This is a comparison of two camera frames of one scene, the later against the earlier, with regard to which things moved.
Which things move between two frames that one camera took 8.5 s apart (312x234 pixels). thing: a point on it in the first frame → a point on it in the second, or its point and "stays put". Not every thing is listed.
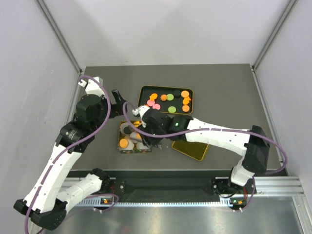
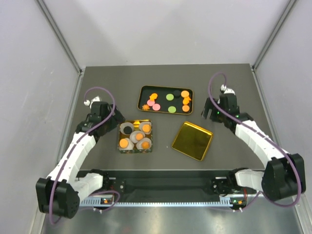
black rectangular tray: (172, 100) stays put
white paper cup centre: (135, 137) stays put
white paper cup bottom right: (140, 146) stays put
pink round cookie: (150, 103) stays put
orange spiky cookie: (163, 97) → (145, 145)
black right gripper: (149, 140) → (210, 105)
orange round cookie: (123, 143) stays put
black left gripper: (117, 109) → (116, 119)
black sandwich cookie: (126, 130) stays put
